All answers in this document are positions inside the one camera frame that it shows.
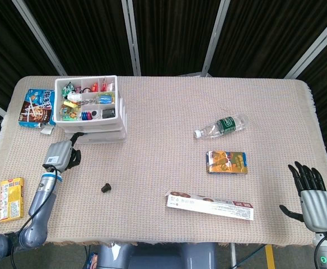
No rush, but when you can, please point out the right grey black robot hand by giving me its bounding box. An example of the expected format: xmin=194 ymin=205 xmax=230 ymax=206
xmin=279 ymin=161 xmax=327 ymax=233

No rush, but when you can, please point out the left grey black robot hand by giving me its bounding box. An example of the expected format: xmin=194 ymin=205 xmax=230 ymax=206
xmin=42 ymin=131 xmax=85 ymax=172

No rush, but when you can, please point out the white plastic drawer organizer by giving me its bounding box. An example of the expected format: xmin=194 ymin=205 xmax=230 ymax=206
xmin=54 ymin=75 xmax=129 ymax=145

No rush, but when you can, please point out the clear plastic drawer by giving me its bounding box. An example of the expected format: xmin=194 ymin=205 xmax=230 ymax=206
xmin=73 ymin=130 xmax=127 ymax=141

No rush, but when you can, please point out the blue snack package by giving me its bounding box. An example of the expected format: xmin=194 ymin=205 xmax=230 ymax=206
xmin=17 ymin=89 xmax=57 ymax=135

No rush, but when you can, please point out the blue yellow snack box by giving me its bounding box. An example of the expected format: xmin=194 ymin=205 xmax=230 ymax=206
xmin=206 ymin=150 xmax=248 ymax=175

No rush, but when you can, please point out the long white cookie box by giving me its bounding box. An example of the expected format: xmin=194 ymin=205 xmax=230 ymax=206
xmin=165 ymin=191 xmax=255 ymax=222

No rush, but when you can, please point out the colourful printed snack packet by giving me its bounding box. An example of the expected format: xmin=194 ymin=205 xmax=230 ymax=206
xmin=59 ymin=105 xmax=80 ymax=122

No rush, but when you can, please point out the green white candy packet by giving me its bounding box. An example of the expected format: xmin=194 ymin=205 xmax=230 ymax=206
xmin=61 ymin=81 xmax=74 ymax=98

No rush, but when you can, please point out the green blue carded packet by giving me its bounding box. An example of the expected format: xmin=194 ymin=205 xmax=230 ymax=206
xmin=96 ymin=92 xmax=116 ymax=105

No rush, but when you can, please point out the metal table leg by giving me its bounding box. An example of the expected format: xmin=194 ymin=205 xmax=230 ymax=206
xmin=229 ymin=243 xmax=239 ymax=269

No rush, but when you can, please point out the beige woven tablecloth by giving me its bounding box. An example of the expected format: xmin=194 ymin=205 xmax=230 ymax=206
xmin=0 ymin=75 xmax=327 ymax=247

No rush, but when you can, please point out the clear bottle green label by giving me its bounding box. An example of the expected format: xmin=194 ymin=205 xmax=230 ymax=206
xmin=193 ymin=113 xmax=250 ymax=139

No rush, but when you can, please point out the grey robot torso base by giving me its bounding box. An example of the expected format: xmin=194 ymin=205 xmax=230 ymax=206
xmin=96 ymin=242 xmax=217 ymax=269

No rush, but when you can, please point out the white keychain trinket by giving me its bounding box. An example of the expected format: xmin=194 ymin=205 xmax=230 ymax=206
xmin=67 ymin=92 xmax=94 ymax=107

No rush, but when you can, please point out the blue floor cable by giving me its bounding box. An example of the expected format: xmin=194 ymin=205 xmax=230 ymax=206
xmin=236 ymin=243 xmax=268 ymax=267

